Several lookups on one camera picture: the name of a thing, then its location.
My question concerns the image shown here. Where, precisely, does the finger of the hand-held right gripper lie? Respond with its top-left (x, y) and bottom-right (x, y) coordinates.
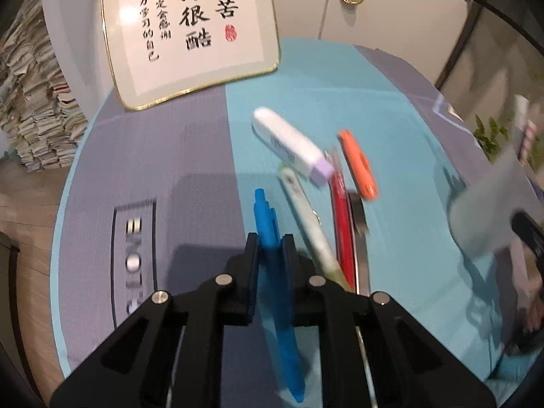
top-left (510, 210), bottom-right (544, 264)

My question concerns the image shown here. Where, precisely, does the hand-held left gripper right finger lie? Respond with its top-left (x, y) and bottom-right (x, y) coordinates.
top-left (280, 234), bottom-right (497, 408)

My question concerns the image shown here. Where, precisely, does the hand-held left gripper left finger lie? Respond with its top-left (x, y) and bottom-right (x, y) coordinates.
top-left (50, 233), bottom-right (261, 408)

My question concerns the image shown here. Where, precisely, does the blue pen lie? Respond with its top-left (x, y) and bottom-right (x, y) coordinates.
top-left (254, 188), bottom-right (306, 404)

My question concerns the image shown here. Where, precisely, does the white green pen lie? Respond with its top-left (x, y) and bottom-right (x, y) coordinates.
top-left (278, 166), bottom-right (349, 290)

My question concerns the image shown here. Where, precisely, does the red pen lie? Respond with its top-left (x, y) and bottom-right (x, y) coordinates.
top-left (329, 170), bottom-right (357, 292)

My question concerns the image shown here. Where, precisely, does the grey pen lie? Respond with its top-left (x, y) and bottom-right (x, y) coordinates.
top-left (346, 191), bottom-right (379, 408)

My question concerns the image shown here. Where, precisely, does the pink patterned pen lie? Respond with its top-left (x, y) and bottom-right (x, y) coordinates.
top-left (522, 121), bottom-right (538, 162)

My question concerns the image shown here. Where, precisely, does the white grey correction tape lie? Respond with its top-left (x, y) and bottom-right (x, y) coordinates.
top-left (512, 96), bottom-right (530, 154)

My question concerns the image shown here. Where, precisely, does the orange highlighter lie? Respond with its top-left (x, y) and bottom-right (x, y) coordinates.
top-left (338, 130), bottom-right (379, 200)

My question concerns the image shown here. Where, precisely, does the white lilac correction tape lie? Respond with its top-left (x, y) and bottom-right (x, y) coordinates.
top-left (252, 107), bottom-right (336, 187)

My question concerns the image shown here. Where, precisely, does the green leafy plant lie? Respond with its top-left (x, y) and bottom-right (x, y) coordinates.
top-left (472, 115), bottom-right (511, 162)

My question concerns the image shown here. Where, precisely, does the blue grey printed desk mat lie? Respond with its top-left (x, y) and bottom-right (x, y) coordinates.
top-left (53, 37), bottom-right (544, 408)

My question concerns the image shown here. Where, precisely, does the framed calligraphy sign board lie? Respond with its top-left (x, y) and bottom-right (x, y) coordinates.
top-left (100, 0), bottom-right (281, 112)

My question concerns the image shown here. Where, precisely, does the white lower cabinet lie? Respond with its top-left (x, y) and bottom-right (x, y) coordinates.
top-left (272, 0), bottom-right (477, 90)

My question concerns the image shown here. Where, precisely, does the tall stack of papers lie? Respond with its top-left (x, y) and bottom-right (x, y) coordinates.
top-left (0, 0), bottom-right (90, 173)

